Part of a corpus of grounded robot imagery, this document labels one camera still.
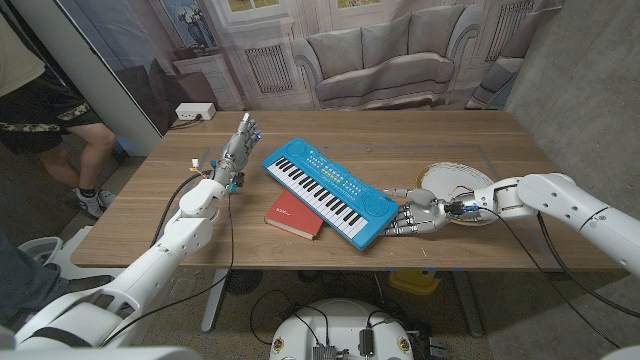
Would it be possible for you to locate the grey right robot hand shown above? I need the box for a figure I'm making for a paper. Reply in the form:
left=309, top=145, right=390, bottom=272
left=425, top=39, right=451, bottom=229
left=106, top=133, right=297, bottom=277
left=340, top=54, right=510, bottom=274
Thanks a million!
left=382, top=187, right=459, bottom=237

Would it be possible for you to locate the person in blue jeans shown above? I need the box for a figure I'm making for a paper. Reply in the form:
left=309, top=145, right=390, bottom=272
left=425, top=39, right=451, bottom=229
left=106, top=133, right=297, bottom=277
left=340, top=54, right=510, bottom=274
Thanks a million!
left=0, top=232, right=114, bottom=326

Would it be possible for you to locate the red notebook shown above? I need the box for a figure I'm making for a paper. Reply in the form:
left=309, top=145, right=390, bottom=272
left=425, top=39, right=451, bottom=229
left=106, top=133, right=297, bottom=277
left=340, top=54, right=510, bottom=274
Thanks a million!
left=264, top=188, right=325, bottom=241

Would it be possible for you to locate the black round floor fan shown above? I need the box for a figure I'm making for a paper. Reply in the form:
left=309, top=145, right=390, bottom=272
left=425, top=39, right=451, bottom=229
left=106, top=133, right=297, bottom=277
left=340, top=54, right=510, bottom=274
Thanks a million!
left=223, top=269, right=264, bottom=296

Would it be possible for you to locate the printed living room backdrop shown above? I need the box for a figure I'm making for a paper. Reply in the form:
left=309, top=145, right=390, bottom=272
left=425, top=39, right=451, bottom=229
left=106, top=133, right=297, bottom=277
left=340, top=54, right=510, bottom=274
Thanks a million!
left=54, top=0, right=566, bottom=136

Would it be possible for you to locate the white table leg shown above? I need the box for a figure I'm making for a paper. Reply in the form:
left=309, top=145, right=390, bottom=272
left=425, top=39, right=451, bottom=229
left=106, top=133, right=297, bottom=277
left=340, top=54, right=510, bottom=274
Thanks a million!
left=452, top=269, right=485, bottom=339
left=200, top=268, right=229, bottom=334

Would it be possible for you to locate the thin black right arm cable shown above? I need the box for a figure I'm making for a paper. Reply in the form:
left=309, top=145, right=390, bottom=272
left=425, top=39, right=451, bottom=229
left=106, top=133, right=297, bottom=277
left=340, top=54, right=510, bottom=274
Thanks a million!
left=479, top=207, right=621, bottom=349

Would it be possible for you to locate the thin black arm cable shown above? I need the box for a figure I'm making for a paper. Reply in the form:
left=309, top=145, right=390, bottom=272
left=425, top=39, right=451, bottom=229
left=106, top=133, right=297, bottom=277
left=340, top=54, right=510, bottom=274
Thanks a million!
left=479, top=207, right=621, bottom=349
left=99, top=197, right=236, bottom=349

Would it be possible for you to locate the person in black shorts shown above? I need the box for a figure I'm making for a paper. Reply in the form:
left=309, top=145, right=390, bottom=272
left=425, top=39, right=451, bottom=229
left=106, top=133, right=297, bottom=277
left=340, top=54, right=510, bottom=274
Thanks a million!
left=0, top=14, right=119, bottom=219

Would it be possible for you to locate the white power strip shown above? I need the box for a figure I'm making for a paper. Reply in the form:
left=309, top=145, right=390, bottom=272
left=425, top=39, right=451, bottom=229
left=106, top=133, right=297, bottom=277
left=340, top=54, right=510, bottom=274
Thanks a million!
left=174, top=102, right=217, bottom=122

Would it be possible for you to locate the black power strip cable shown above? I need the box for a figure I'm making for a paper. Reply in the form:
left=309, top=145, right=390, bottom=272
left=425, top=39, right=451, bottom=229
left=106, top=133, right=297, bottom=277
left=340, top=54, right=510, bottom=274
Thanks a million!
left=169, top=115, right=204, bottom=130

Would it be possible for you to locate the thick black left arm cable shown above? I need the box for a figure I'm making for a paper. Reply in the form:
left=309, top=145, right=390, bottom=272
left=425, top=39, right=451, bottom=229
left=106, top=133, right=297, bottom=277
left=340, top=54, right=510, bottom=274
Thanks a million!
left=149, top=172, right=204, bottom=250

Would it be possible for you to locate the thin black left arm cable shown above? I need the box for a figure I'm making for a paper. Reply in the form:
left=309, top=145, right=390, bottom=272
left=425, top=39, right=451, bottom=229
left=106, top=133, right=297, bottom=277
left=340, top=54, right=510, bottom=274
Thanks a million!
left=99, top=197, right=236, bottom=349

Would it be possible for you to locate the yellow object under table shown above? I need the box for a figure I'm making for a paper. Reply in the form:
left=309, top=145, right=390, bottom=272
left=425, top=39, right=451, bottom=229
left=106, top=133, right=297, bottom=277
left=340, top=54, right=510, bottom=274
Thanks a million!
left=388, top=269, right=441, bottom=296

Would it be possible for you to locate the blue toy piano keyboard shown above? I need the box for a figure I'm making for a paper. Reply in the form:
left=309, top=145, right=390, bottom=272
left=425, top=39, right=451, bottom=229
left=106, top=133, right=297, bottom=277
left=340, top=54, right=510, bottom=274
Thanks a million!
left=261, top=137, right=401, bottom=251

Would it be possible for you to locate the black floor cable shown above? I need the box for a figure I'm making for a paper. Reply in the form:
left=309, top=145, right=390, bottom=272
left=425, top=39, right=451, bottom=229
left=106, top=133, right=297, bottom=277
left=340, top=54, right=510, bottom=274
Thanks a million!
left=249, top=289, right=331, bottom=346

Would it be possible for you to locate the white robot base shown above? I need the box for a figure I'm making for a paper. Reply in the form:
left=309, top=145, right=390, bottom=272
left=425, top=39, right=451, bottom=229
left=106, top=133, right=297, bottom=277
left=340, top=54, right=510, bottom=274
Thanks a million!
left=269, top=298, right=415, bottom=360

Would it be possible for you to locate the white gold-rimmed paper plate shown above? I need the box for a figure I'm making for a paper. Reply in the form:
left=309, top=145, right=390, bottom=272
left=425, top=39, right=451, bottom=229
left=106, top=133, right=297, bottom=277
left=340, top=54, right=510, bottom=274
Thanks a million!
left=415, top=162, right=496, bottom=227

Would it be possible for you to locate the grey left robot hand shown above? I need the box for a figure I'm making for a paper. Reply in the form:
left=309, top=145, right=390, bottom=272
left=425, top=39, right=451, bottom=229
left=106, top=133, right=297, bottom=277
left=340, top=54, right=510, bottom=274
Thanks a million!
left=213, top=112, right=262, bottom=187

